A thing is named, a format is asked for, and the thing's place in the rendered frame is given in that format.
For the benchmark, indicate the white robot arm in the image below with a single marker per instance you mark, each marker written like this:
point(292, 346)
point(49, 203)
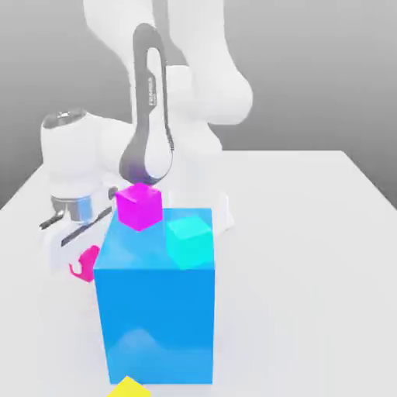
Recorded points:
point(204, 77)

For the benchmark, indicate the small pink cube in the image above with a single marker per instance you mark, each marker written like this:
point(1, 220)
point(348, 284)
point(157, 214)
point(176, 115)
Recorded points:
point(88, 260)

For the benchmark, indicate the small yellow cube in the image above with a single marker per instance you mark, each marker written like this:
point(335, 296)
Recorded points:
point(128, 389)

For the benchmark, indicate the small cyan cube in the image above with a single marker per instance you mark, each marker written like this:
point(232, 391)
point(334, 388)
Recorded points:
point(189, 242)

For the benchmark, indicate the large blue box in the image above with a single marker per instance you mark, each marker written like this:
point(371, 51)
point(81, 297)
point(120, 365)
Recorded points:
point(155, 310)

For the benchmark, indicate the small magenta cube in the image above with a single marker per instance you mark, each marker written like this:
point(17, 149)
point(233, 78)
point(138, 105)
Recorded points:
point(139, 206)

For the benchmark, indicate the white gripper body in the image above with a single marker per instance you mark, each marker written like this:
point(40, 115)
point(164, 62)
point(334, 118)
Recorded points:
point(66, 245)

